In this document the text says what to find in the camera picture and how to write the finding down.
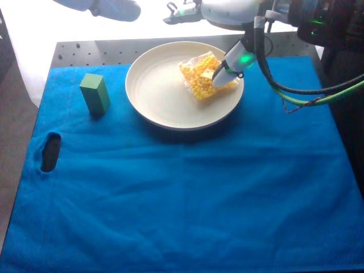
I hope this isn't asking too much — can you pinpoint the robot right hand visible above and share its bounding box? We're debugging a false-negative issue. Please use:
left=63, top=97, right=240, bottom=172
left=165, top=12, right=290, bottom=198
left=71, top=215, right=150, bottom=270
left=163, top=0, right=263, bottom=88

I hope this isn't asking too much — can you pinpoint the bag of yellow beads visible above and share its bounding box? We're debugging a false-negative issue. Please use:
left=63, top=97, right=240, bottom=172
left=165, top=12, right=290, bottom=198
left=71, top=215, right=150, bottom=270
left=178, top=51, right=239, bottom=101

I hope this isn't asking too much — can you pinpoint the green rectangular block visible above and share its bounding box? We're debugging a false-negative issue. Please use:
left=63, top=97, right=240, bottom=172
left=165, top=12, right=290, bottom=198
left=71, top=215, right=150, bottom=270
left=79, top=73, right=111, bottom=117

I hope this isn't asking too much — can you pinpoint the white round plate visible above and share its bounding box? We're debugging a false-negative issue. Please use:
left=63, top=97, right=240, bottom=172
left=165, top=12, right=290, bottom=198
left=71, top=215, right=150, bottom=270
left=125, top=41, right=245, bottom=131

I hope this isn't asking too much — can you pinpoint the blue non-woven cloth bag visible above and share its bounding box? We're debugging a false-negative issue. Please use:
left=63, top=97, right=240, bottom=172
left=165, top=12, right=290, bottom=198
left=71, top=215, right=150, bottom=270
left=0, top=56, right=364, bottom=273

